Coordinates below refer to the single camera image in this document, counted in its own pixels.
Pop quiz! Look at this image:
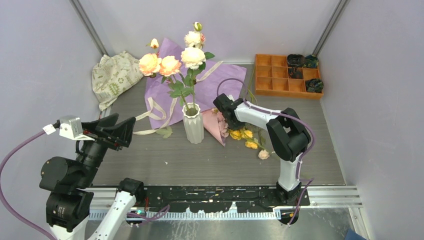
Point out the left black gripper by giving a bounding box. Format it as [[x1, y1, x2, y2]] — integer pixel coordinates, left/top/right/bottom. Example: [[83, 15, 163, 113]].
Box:
[[77, 111, 136, 185]]

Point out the yellow rose flower spray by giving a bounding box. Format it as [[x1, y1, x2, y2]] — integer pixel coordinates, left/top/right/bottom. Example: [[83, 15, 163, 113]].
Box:
[[228, 128, 260, 150]]

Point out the cream printed ribbon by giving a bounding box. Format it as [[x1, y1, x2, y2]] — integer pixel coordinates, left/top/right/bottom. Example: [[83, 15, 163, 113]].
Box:
[[132, 61, 224, 136]]

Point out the purple pink wrapping paper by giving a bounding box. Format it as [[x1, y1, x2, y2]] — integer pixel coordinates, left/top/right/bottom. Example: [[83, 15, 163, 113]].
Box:
[[144, 37, 248, 147]]

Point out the pink white flower spray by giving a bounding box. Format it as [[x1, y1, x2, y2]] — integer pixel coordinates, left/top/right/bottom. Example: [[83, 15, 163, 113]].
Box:
[[180, 21, 215, 104]]

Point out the small pale pink rosebud stem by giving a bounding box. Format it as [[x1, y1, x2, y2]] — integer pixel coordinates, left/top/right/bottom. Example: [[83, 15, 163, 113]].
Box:
[[243, 66, 272, 160]]

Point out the peach rose flower stem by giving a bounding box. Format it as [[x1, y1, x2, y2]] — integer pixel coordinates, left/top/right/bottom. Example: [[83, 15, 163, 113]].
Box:
[[138, 38, 194, 113]]

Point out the pink peony flower stem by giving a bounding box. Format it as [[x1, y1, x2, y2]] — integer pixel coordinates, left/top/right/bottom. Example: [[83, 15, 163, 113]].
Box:
[[212, 108, 229, 139]]

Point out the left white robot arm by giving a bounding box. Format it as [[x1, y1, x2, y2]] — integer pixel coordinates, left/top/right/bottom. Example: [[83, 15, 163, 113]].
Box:
[[39, 113, 136, 240]]

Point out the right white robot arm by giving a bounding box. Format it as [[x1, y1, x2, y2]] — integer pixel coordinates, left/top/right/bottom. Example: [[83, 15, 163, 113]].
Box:
[[213, 93, 312, 206]]

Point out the white ribbed vase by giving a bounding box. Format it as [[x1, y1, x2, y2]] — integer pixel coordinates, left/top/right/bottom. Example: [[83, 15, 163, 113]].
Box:
[[182, 103, 204, 144]]

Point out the fallen green leaf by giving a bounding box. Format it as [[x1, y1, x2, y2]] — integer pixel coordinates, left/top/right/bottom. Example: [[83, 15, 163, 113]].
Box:
[[155, 126, 173, 139]]

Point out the orange compartment tray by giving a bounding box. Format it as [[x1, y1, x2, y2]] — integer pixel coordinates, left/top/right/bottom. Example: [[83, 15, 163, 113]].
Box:
[[255, 54, 324, 100]]

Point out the cream patterned cloth bag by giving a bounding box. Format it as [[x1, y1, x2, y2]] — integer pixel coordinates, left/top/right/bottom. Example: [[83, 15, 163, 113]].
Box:
[[91, 51, 143, 111]]

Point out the dark sock in tray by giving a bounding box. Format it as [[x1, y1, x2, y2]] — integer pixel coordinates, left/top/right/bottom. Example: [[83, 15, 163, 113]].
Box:
[[288, 67, 304, 79]]

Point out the dark rolled sock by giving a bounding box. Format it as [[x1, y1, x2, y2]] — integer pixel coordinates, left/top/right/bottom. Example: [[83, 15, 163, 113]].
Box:
[[286, 54, 306, 68]]

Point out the patterned sock front compartment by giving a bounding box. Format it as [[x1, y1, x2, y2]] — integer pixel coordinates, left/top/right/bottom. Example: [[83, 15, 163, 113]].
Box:
[[305, 78, 324, 93]]

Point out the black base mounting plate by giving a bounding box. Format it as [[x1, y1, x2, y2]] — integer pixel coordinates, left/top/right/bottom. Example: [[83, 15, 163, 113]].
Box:
[[134, 185, 310, 213]]

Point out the green blue rolled sock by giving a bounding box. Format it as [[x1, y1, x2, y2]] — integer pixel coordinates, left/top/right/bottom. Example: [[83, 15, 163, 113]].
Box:
[[303, 54, 319, 69]]

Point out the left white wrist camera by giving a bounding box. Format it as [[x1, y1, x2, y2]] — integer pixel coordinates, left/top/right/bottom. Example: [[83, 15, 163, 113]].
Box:
[[42, 115, 95, 141]]

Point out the aluminium front rail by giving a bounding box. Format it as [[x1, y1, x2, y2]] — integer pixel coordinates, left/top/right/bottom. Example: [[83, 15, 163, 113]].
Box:
[[62, 185, 364, 222]]

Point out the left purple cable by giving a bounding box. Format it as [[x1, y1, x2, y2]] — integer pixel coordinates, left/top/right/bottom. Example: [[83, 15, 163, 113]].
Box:
[[0, 130, 170, 240]]

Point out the left corner frame post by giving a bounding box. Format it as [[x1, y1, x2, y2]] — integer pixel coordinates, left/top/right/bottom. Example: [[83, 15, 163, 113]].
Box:
[[69, 0, 109, 55]]

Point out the corner frame post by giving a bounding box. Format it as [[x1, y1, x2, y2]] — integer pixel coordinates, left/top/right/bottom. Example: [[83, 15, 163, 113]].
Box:
[[312, 0, 350, 56], [69, 0, 109, 55]]

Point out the right corner frame post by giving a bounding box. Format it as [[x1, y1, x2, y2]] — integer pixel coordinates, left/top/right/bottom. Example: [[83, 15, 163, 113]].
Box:
[[312, 0, 350, 56]]

